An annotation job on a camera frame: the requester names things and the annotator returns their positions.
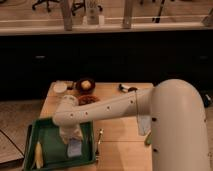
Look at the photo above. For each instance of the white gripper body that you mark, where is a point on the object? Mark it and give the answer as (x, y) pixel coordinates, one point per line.
(73, 132)

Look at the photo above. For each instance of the pale blue sponge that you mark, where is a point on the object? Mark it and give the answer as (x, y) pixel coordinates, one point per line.
(74, 148)

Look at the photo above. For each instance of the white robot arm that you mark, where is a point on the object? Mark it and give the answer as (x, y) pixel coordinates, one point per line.
(178, 122)

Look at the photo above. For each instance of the green plastic tray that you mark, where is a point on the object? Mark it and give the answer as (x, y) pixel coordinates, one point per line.
(54, 150)

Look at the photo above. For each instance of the gold metal utensil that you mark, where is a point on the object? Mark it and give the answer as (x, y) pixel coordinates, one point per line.
(97, 153)

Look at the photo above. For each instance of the yellow corn cob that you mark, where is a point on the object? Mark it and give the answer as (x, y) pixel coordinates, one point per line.
(39, 156)

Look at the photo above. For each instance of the white round cup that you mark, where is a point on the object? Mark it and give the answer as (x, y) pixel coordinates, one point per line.
(60, 87)

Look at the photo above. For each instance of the dark bowl with food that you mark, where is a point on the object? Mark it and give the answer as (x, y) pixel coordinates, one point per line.
(85, 85)

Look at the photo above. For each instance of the small black white object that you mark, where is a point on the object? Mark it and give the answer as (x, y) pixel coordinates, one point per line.
(126, 88)

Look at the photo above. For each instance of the dark floor device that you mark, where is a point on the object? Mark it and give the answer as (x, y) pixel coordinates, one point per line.
(207, 100)

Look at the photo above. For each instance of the white wooden post right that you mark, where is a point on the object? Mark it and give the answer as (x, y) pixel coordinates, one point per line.
(127, 17)

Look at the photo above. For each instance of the white wooden post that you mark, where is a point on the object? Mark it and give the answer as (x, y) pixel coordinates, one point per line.
(66, 14)
(127, 17)

